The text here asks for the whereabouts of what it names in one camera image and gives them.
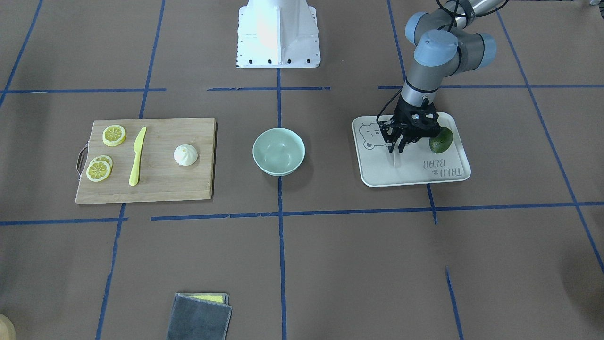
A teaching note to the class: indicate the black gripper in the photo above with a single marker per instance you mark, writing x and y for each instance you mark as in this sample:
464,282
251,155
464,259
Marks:
401,116

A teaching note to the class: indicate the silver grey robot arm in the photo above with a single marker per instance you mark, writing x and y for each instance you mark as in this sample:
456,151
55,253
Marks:
442,48

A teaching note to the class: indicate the light green bowl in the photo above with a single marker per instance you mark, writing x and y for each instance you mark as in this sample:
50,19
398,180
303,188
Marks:
278,151

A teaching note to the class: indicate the white bear tray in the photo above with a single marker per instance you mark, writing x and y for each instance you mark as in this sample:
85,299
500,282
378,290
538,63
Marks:
418,164

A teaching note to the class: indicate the green avocado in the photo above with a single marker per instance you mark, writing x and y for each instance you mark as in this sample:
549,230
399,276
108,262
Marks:
442,142

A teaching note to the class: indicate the wooden cutting board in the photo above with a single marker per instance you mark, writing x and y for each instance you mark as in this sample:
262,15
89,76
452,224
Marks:
161,178

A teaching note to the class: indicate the yellow plastic knife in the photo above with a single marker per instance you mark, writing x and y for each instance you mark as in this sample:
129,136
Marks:
134,177

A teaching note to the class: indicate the grey folded cloth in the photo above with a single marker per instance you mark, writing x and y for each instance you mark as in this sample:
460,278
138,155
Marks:
199,316

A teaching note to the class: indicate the lemon slice upper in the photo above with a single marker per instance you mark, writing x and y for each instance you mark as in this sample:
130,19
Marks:
114,135

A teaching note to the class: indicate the lemon slice under stack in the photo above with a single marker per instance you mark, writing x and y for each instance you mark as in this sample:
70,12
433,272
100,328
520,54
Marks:
104,158

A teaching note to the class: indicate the lemon slice lower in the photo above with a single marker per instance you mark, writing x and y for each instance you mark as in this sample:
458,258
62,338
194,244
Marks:
98,171

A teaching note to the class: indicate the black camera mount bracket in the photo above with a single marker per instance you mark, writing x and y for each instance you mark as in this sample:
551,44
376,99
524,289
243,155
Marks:
384,127

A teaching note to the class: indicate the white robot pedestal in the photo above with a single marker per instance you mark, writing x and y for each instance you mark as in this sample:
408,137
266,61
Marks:
277,34

